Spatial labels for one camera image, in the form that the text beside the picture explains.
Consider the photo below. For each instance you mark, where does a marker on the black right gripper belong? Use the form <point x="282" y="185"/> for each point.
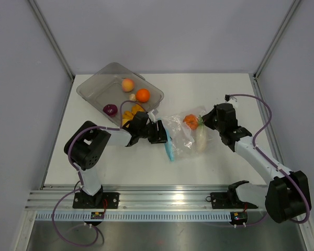
<point x="207" y="118"/>

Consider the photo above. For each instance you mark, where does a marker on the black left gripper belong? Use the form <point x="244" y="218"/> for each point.
<point x="159" y="136"/>

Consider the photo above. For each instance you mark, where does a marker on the fake fried chicken piece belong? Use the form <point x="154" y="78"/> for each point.
<point x="130" y="114"/>

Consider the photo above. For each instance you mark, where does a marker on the clear zip top bag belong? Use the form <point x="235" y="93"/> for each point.
<point x="181" y="139"/>

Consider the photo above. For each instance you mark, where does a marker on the orange fake orange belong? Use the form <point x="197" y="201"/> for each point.
<point x="142" y="95"/>

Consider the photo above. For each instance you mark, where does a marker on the beige fake garlic bulb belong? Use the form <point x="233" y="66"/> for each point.
<point x="132" y="97"/>

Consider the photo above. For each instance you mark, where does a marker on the purple fake onion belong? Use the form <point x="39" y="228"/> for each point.
<point x="110" y="110"/>

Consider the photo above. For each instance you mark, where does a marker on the fake peach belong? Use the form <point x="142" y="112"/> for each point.
<point x="127" y="85"/>

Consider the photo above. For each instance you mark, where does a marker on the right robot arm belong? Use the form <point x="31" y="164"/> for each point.
<point x="287" y="193"/>

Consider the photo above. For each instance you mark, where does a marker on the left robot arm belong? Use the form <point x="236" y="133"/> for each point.
<point x="86" y="146"/>

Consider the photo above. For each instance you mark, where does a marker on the white fake radish with leaves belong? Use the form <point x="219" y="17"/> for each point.
<point x="201" y="136"/>

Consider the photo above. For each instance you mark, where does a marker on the orange fake pumpkin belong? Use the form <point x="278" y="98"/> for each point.
<point x="191" y="121"/>

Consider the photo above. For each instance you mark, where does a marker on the smoky clear plastic bin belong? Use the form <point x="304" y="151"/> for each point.
<point x="105" y="88"/>

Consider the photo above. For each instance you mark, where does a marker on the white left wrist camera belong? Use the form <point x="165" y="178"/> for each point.
<point x="152" y="115"/>

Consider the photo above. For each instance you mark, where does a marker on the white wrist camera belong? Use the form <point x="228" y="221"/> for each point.
<point x="231" y="100"/>
<point x="152" y="115"/>

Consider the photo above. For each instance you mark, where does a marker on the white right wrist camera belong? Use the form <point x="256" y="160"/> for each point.
<point x="231" y="100"/>

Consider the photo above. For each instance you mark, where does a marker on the aluminium frame rail right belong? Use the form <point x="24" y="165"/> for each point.
<point x="271" y="137"/>

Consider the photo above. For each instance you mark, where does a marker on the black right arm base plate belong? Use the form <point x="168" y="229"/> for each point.
<point x="220" y="200"/>

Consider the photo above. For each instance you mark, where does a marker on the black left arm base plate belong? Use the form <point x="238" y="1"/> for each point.
<point x="108" y="200"/>

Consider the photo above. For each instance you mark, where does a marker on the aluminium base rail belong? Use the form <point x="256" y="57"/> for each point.
<point x="135" y="198"/>

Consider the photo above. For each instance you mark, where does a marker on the white slotted cable duct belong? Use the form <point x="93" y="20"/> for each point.
<point x="115" y="216"/>

